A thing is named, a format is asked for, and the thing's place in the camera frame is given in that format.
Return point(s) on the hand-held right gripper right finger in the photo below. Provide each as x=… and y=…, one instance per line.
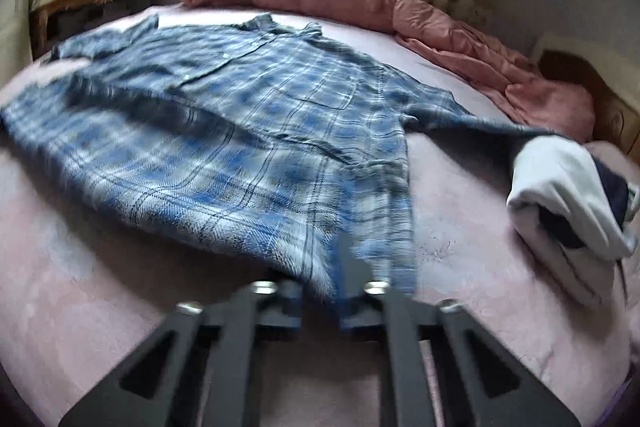
x=358, y=314

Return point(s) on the bed with pink sheet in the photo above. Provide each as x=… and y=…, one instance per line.
x=100, y=307

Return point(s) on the blue plaid shirt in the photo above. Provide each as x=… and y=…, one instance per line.
x=225, y=132

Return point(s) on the wooden headboard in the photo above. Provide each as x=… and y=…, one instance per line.
x=615, y=107

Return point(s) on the pink duvet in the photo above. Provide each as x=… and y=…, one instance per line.
x=350, y=2

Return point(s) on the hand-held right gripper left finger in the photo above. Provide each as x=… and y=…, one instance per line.
x=286, y=313

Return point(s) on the white and navy folded garment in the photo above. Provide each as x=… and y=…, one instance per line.
x=560, y=177

